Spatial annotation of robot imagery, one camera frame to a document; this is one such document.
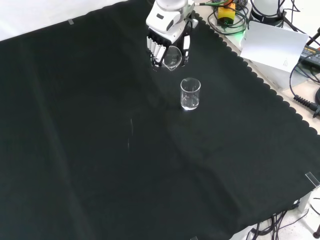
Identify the yellow stop button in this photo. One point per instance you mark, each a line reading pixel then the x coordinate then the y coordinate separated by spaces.
pixel 226 15

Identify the pale board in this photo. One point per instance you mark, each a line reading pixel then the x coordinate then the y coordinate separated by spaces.
pixel 272 45

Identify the black power adapter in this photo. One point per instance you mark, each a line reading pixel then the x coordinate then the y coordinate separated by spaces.
pixel 311 53

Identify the black bench cloth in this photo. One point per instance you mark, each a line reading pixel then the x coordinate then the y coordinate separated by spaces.
pixel 100 150

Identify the tall clear glass beaker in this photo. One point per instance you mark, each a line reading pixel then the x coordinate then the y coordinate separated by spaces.
pixel 190 102

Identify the clear tape strip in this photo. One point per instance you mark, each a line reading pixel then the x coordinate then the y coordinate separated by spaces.
pixel 312 179
pixel 71 22

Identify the small clear glass beaker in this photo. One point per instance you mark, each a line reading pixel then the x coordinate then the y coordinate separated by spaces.
pixel 172 60

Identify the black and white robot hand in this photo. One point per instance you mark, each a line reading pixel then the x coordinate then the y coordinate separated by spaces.
pixel 165 22

